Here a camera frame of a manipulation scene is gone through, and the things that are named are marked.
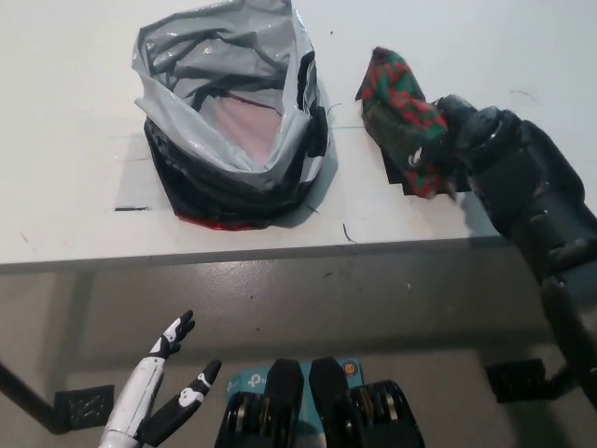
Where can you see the black tape patch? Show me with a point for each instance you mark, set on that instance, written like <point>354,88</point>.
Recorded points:
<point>394,172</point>

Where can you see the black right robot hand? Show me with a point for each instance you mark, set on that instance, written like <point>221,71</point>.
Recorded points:
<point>462,126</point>

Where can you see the grey tape patch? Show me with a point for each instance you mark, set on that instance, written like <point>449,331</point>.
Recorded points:
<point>135,182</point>

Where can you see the black floor foot plate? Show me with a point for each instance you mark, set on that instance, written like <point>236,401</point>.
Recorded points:
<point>515,380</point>
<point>84,406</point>

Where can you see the black plastic bag grey lining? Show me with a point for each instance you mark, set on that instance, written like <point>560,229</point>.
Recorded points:
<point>219,196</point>

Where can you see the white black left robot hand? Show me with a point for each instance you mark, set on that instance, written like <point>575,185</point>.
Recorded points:
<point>135,401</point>

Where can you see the black ribbed robot body block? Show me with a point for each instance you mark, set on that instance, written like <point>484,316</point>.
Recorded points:
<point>329,387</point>
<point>284,387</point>

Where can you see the pink sheet inside bag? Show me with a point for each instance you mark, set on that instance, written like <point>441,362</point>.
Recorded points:
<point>242,126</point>

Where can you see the red green patterned cloth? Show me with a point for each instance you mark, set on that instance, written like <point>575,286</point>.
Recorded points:
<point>396,88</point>

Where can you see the black table leg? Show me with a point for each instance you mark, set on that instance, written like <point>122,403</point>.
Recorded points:
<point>25,394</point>
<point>564,380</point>

